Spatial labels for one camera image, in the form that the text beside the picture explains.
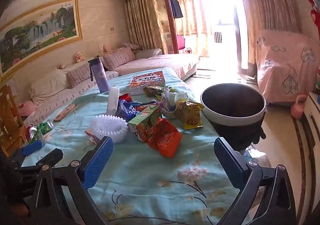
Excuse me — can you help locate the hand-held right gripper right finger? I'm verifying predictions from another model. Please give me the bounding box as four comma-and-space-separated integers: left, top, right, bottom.
214, 137, 298, 225

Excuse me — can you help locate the crushed green can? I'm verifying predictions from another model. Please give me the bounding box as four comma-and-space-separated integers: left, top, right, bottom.
37, 119, 55, 135

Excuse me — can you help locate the white cushion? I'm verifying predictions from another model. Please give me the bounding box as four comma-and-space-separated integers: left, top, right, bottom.
29, 68, 70, 105

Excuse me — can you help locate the turquoise floral tablecloth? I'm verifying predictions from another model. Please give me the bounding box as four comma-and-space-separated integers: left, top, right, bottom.
21, 68, 253, 225

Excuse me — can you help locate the yellow snack packet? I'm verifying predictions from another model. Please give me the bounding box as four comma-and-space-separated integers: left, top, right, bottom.
174, 100, 205, 130

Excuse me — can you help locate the striped bolster cushion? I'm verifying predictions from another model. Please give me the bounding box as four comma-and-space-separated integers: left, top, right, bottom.
121, 42, 140, 51

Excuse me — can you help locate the large pink plush toy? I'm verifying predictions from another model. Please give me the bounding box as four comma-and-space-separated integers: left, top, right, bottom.
19, 100, 37, 116

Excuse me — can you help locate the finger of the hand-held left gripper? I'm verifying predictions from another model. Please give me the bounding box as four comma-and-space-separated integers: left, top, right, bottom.
37, 149, 63, 166
22, 140, 42, 156

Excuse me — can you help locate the red white small wrapper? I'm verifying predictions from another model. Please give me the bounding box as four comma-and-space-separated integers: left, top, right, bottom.
84, 130, 100, 145

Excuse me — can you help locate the wooden sliding door frame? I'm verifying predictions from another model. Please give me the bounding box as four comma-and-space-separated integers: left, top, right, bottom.
152, 0, 248, 70

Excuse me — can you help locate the small striped cushion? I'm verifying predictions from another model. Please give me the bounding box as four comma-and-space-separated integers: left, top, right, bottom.
65, 65, 92, 88

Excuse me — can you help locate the crushed red can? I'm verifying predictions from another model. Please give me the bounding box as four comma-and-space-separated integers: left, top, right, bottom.
25, 126, 38, 143

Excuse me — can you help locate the pink heart-print furniture cover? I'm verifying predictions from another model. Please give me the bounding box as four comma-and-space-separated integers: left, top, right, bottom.
255, 29, 320, 104

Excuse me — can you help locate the green juice carton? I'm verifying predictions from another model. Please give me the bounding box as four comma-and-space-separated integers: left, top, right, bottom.
128, 106, 163, 143

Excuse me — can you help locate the sheer balcony curtain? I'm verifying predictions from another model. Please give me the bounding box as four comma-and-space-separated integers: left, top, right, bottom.
172, 0, 215, 58

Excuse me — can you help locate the beige patterned curtain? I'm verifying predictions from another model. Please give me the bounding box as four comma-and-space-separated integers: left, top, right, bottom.
124, 0, 168, 54

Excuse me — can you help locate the white cabinet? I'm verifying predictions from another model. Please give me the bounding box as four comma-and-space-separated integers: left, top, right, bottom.
300, 92, 320, 165

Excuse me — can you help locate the large striped cushion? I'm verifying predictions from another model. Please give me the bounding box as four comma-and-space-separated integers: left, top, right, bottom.
102, 47, 137, 70

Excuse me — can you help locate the red patterned decoration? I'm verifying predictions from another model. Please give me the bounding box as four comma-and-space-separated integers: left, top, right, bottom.
304, 0, 320, 40

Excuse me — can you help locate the pink cloth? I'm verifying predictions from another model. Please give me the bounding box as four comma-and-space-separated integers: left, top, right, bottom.
176, 35, 186, 50

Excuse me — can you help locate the blue candy wrapper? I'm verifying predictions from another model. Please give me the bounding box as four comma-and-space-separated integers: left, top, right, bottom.
116, 99, 140, 122

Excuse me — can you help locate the long beige curtain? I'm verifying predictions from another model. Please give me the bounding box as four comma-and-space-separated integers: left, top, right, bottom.
232, 0, 308, 75

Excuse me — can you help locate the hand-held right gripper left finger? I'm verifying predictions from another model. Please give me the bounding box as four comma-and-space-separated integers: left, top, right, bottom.
32, 137, 114, 225

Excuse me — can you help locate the dark hanging garment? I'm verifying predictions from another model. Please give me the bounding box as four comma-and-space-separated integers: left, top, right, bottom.
170, 0, 184, 19

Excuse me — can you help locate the wooden chair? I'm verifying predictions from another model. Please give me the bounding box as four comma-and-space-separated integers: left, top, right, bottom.
0, 85, 27, 156

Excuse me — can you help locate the orange snack packet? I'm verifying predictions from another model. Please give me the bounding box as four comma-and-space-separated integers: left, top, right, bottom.
146, 118, 182, 158

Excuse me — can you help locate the purple water bottle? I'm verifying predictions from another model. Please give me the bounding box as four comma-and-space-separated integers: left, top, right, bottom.
88, 57, 110, 93

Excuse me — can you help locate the green snack packet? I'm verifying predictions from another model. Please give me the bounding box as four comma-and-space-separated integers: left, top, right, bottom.
143, 85, 165, 100

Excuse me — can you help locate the white rectangular box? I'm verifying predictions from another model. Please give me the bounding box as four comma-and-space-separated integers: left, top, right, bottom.
107, 86, 120, 115

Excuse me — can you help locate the pink toy kettle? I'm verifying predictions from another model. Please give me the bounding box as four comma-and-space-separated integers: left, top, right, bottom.
290, 94, 307, 120

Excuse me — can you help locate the crumpled white plastic bag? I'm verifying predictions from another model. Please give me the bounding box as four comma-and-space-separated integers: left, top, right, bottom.
160, 87, 189, 119

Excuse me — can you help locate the framed landscape painting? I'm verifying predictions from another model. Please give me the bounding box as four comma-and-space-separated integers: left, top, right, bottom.
0, 0, 83, 83

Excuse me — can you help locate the white fluted plastic tray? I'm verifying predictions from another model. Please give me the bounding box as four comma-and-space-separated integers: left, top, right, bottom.
90, 114, 128, 143

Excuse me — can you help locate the pink corner sofa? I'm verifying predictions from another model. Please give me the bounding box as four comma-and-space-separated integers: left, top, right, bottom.
22, 47, 200, 128

